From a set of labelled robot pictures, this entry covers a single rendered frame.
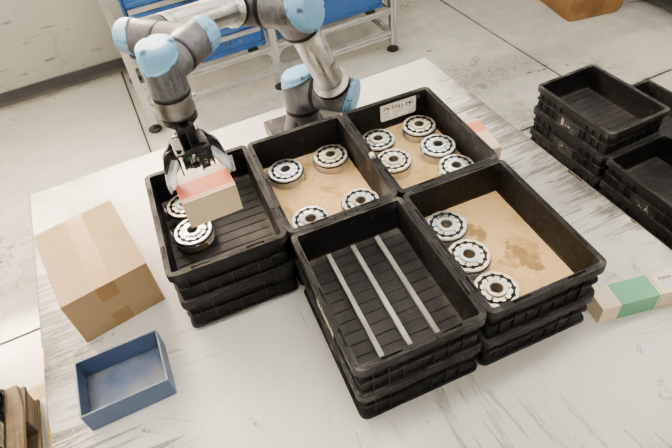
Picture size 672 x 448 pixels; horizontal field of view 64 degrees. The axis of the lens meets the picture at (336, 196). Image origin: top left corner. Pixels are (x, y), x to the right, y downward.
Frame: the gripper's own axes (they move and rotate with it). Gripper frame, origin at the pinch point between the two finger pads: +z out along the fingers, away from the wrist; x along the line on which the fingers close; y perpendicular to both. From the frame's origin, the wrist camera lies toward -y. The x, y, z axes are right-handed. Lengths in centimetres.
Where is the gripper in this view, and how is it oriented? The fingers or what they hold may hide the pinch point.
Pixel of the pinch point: (202, 180)
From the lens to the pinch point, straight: 126.4
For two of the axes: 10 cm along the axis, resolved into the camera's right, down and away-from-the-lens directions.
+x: 9.0, -3.6, 2.5
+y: 4.3, 6.0, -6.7
